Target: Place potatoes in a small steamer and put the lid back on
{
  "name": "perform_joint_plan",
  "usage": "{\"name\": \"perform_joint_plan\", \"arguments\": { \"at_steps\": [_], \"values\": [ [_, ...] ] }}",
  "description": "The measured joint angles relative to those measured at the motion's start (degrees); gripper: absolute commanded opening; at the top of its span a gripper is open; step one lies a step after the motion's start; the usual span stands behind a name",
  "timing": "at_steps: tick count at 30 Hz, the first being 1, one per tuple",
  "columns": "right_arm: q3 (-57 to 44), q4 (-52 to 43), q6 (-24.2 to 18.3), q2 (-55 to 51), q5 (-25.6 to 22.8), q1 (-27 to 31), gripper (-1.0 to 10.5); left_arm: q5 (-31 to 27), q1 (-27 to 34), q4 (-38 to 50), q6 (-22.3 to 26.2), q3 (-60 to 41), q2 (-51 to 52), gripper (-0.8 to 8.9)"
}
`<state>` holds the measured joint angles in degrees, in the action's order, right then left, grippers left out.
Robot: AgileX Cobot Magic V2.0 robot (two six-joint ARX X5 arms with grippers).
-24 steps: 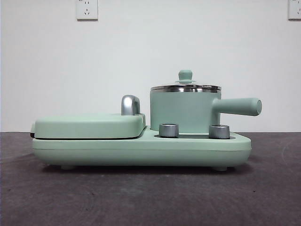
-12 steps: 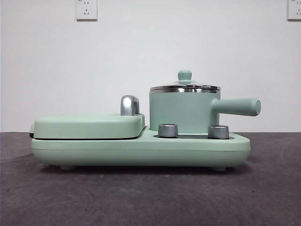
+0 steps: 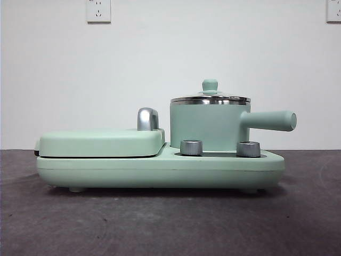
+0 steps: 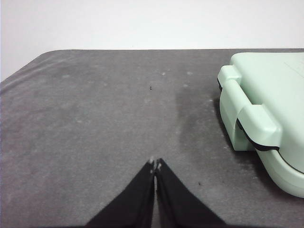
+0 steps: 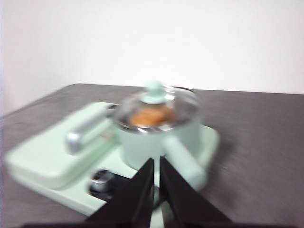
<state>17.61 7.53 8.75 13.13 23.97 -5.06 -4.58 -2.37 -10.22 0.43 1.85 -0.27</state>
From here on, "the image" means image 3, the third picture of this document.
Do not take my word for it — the glass pot lid green knob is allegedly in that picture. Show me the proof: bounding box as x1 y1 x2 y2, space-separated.
170 78 252 104

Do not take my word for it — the silver control knob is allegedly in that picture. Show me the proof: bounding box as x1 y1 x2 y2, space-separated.
236 141 261 157
180 139 203 156

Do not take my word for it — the mint green breakfast machine base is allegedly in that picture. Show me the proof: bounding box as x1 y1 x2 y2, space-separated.
36 142 285 194

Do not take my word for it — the mint green pot with handle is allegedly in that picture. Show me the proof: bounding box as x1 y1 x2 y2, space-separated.
169 102 298 150

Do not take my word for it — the green griddle lid chrome handle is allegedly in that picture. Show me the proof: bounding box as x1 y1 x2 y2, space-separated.
34 107 167 158

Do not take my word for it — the white wall socket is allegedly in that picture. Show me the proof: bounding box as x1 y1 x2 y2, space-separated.
326 0 341 23
86 0 112 24

